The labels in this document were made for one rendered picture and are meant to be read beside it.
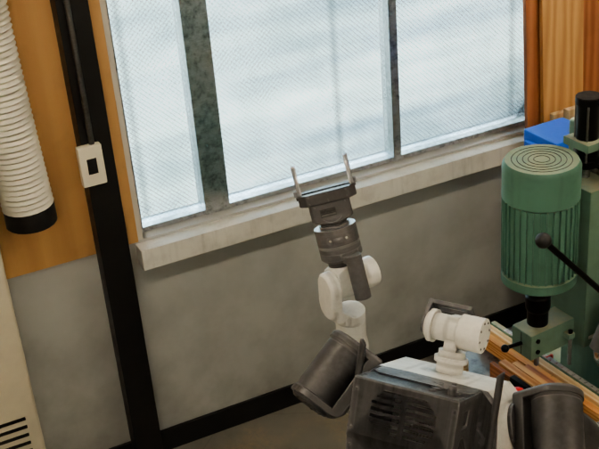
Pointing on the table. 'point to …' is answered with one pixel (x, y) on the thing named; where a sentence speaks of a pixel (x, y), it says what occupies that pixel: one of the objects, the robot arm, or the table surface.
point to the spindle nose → (537, 310)
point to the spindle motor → (539, 217)
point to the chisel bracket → (532, 343)
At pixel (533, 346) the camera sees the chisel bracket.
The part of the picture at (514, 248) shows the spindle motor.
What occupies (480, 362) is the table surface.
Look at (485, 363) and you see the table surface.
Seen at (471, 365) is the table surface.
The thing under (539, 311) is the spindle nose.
